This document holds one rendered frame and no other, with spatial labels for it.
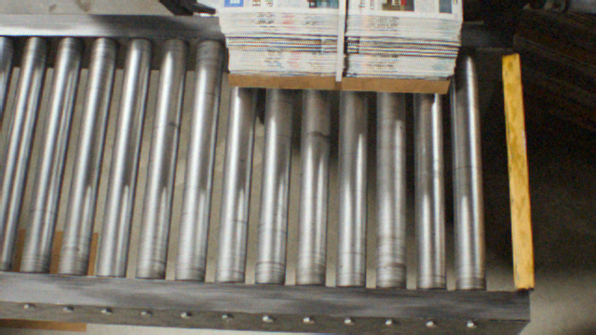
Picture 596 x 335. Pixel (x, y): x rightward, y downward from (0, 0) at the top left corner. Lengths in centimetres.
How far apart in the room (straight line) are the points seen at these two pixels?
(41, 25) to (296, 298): 70
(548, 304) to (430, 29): 109
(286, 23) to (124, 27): 39
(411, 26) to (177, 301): 56
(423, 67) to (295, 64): 21
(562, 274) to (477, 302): 93
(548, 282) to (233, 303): 111
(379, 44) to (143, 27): 46
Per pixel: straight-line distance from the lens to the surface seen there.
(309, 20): 140
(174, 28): 166
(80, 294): 148
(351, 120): 155
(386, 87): 156
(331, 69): 152
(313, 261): 146
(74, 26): 171
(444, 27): 141
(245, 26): 142
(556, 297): 235
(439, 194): 151
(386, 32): 142
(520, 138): 156
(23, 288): 151
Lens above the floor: 218
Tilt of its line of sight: 66 degrees down
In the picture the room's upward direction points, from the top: 2 degrees counter-clockwise
